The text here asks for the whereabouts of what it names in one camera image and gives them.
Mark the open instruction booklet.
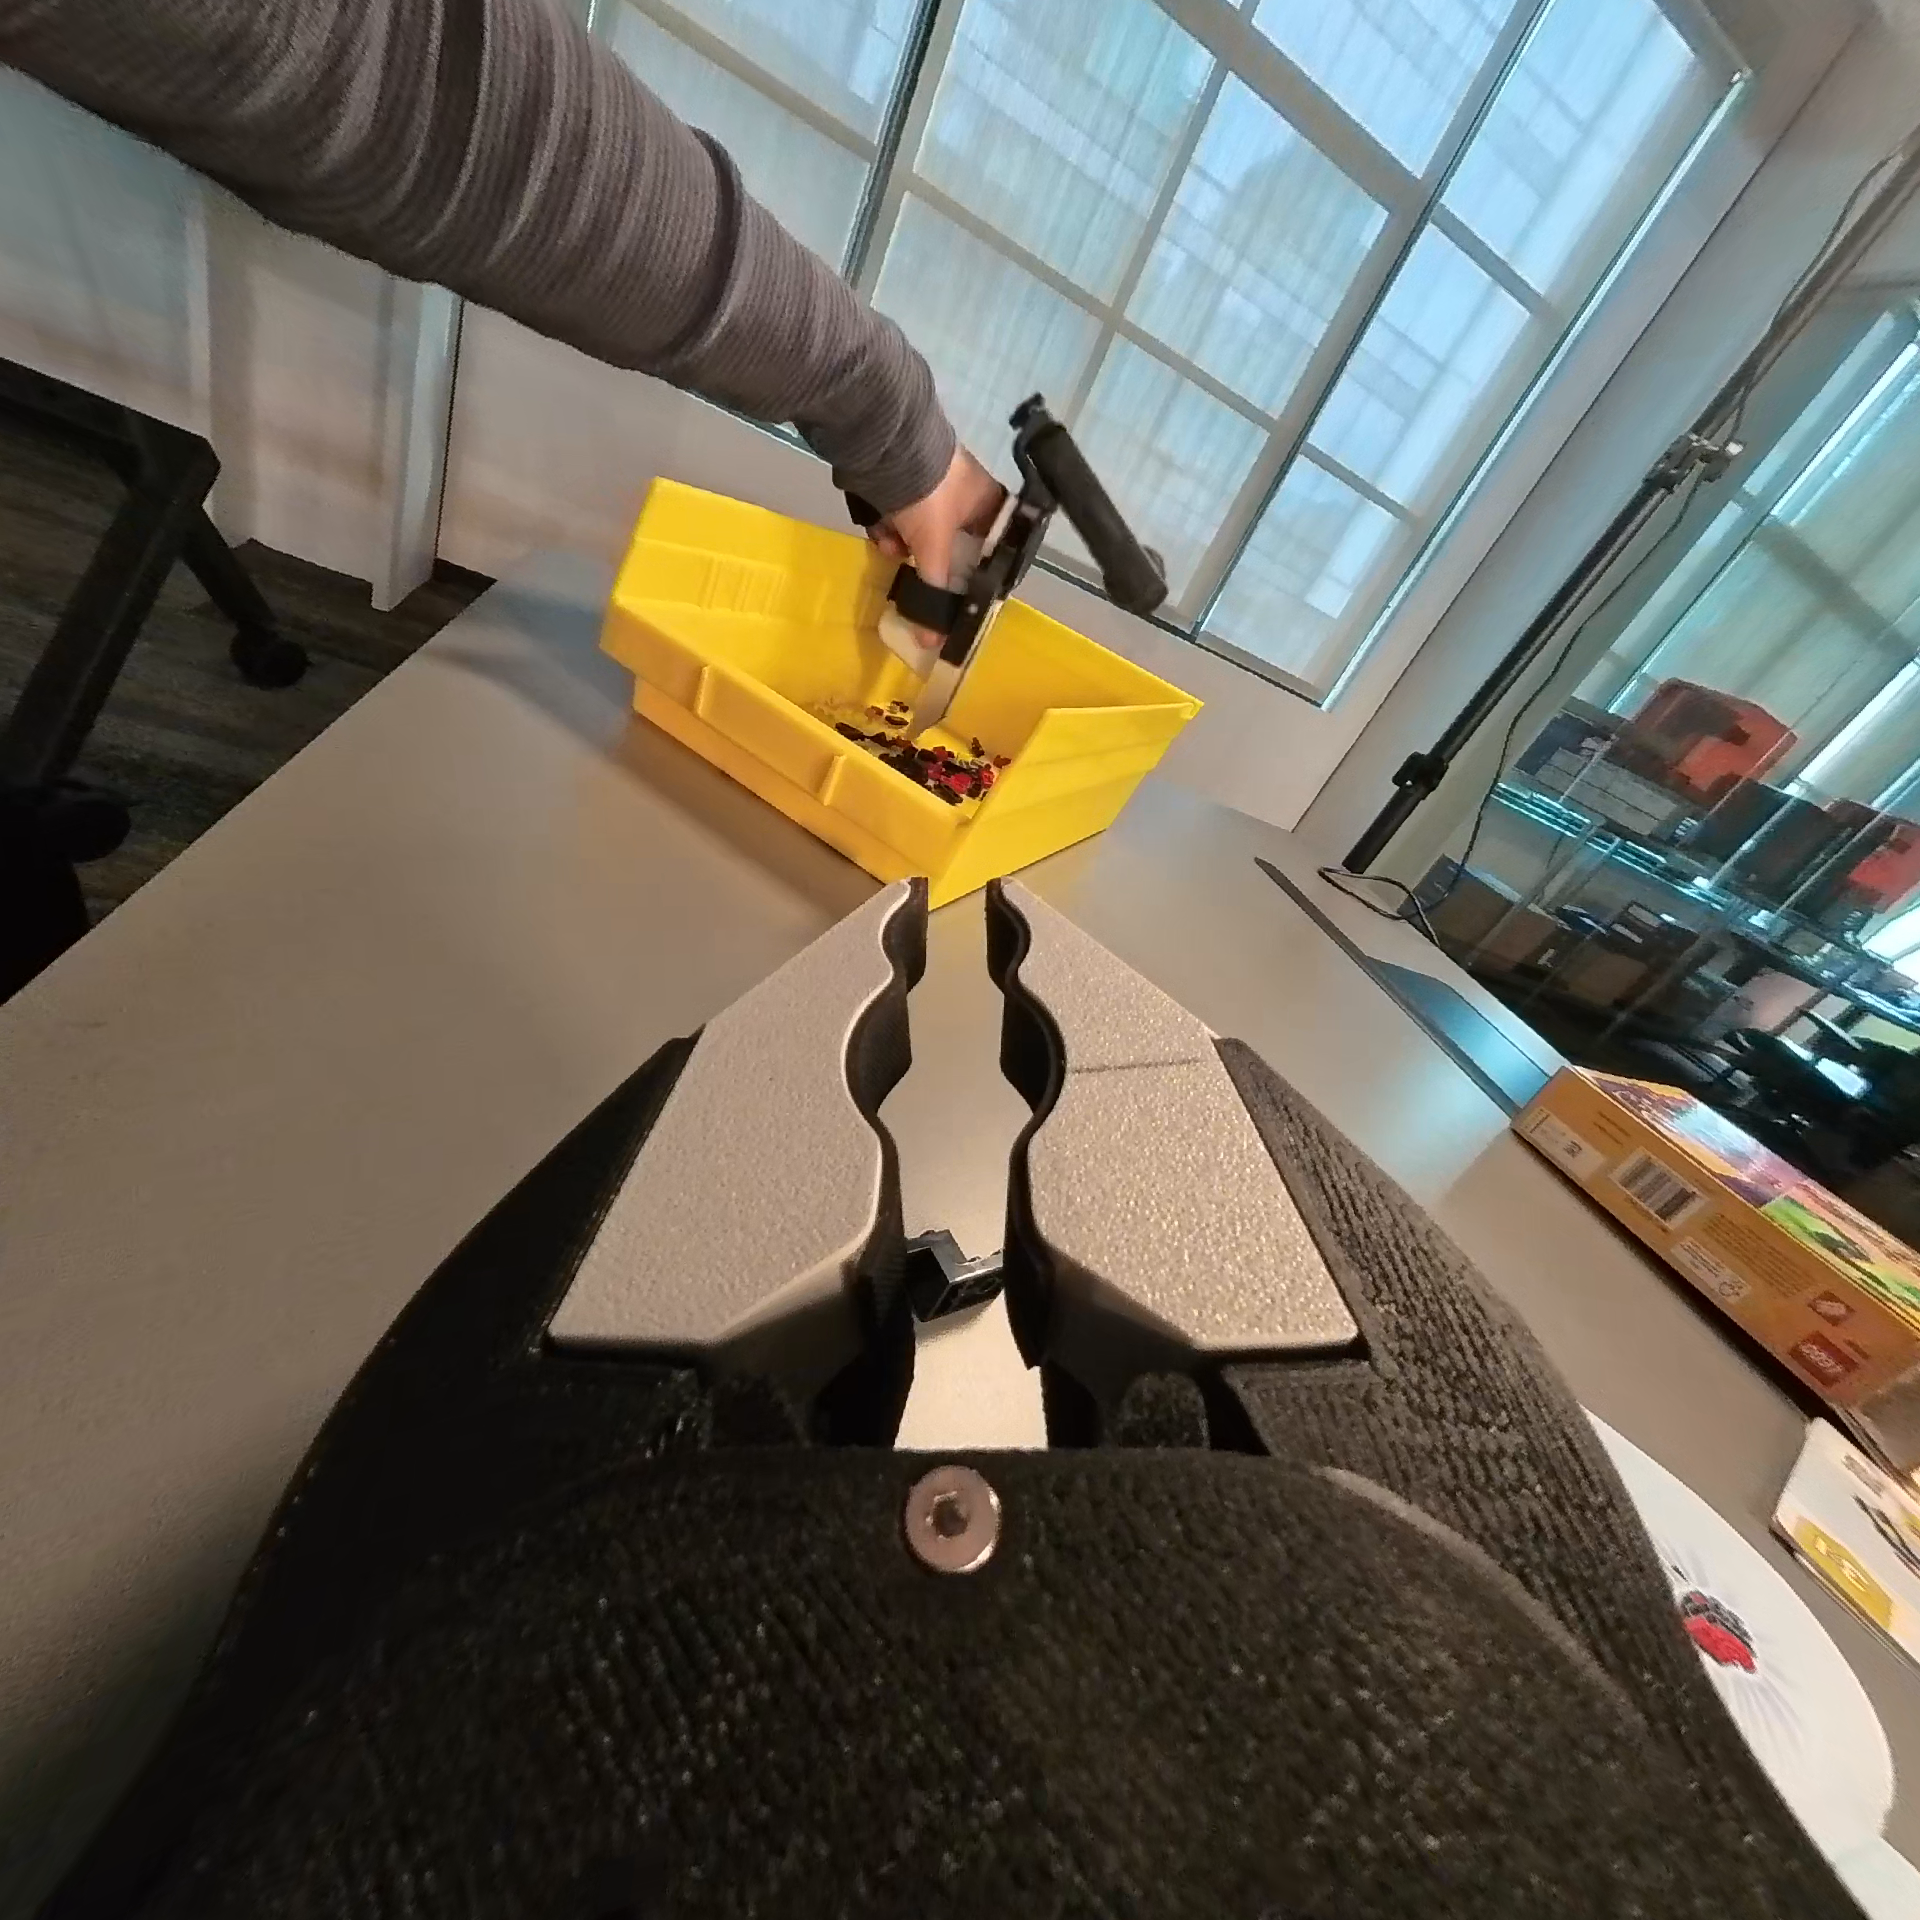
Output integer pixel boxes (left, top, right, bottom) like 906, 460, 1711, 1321
1582, 1411, 1902, 1920

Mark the person's left forearm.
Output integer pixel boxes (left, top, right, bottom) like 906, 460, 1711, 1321
0, 0, 965, 519

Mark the black desk frame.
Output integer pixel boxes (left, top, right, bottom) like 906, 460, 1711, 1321
0, 358, 311, 782

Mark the orange storage case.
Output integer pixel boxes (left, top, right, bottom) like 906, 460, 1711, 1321
1837, 804, 1920, 917
1626, 678, 1801, 804

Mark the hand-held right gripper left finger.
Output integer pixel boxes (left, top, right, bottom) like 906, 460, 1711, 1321
543, 880, 933, 1419

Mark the large paned window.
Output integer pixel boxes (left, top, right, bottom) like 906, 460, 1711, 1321
1560, 294, 1920, 992
580, 0, 1758, 712

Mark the black lego assembly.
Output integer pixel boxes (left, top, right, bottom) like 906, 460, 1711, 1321
903, 1220, 1003, 1326

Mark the black cable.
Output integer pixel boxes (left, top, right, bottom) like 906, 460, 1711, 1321
1317, 857, 1454, 945

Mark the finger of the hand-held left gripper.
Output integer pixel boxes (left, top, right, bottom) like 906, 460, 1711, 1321
914, 597, 991, 728

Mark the metal shelf rack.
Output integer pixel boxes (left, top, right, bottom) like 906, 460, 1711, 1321
1424, 675, 1920, 1112

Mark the orange lego box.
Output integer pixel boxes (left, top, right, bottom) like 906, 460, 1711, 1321
1508, 1064, 1920, 1416

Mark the person's left hand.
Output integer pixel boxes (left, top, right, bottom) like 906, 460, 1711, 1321
836, 439, 1013, 602

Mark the black light stand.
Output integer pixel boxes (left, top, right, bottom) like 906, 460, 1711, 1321
1339, 143, 1920, 880

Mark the yellow plastic bin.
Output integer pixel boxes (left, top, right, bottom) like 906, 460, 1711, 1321
602, 478, 1204, 911

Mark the pile of small lego pieces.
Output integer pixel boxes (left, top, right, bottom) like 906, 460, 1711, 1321
810, 693, 1016, 812

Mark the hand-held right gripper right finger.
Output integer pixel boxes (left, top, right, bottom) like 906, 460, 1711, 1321
985, 877, 1370, 1419

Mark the closed instruction booklet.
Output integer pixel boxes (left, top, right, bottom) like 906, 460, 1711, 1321
1769, 1416, 1920, 1634

